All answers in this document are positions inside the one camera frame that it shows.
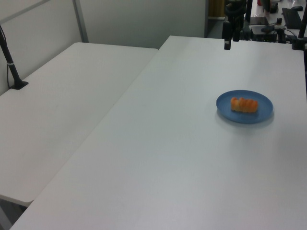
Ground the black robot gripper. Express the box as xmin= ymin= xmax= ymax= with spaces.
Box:
xmin=222 ymin=0 xmax=246 ymax=51

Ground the orange toy bread loaf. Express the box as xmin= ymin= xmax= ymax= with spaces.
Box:
xmin=230 ymin=96 xmax=260 ymax=114

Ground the thin black upright pole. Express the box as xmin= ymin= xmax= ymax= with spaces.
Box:
xmin=245 ymin=0 xmax=253 ymax=25

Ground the yellow wooden panel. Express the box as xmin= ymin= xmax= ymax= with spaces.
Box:
xmin=208 ymin=0 xmax=226 ymax=18

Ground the flat grey tablet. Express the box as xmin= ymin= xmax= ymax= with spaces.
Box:
xmin=250 ymin=16 xmax=270 ymax=25

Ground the black electronics box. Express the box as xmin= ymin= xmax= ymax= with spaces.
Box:
xmin=248 ymin=24 xmax=280 ymax=43

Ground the black keyboard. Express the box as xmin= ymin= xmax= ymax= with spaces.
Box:
xmin=281 ymin=7 xmax=303 ymax=28

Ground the blue round plate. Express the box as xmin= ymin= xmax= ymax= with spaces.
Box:
xmin=215 ymin=89 xmax=274 ymax=125

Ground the black clamp mount pole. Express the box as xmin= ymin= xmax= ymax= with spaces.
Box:
xmin=291 ymin=13 xmax=307 ymax=51

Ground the grey metal partition post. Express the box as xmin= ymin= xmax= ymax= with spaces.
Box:
xmin=72 ymin=0 xmax=90 ymax=44

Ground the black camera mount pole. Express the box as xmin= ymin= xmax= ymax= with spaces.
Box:
xmin=0 ymin=24 xmax=29 ymax=91

